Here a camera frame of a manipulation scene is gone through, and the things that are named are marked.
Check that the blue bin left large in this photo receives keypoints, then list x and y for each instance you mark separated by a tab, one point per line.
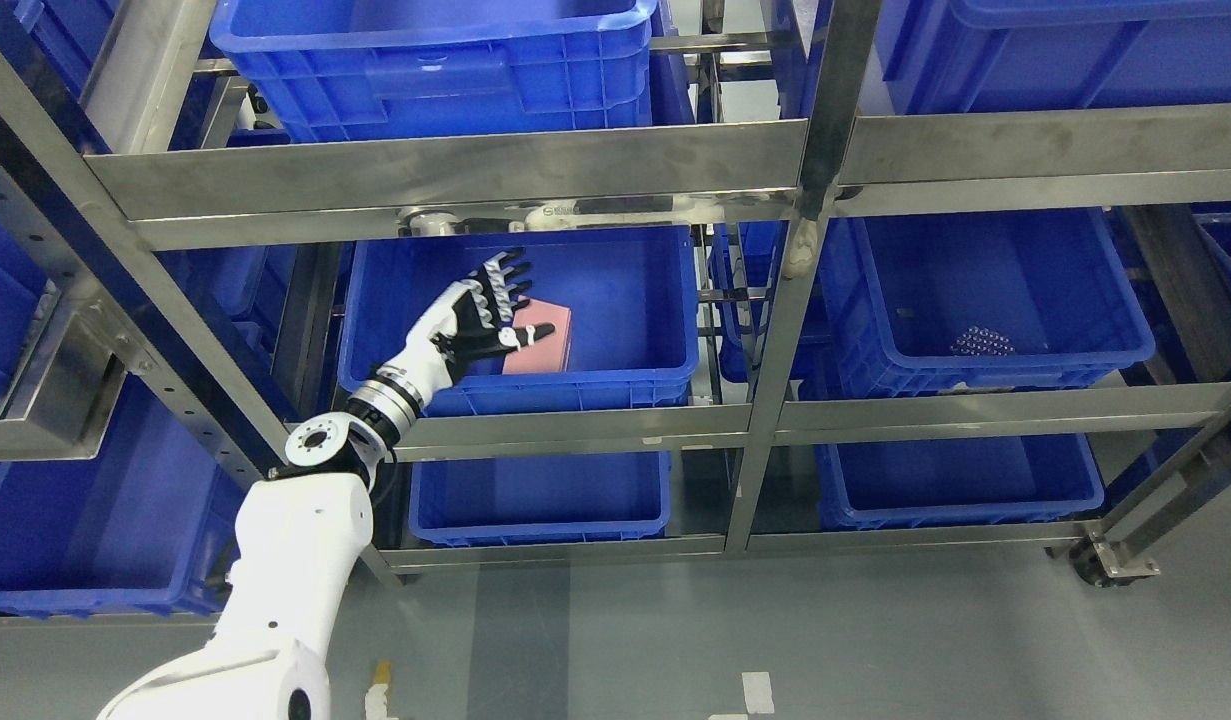
147	525

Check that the blue bin bottom right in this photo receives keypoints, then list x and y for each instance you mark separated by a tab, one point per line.
956	482

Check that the pink plastic storage box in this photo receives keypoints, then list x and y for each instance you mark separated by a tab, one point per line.
551	351

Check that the blue bin top shelf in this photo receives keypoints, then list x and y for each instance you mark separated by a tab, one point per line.
334	71

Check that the blue bin bottom centre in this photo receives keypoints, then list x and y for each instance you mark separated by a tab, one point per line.
542	499

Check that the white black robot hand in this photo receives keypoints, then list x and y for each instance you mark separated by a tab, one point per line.
471	320

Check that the blue target bin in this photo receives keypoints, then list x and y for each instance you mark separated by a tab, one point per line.
633	336

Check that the blue bin middle right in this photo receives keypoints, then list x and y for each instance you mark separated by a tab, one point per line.
939	304

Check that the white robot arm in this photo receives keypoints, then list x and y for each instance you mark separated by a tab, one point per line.
299	534

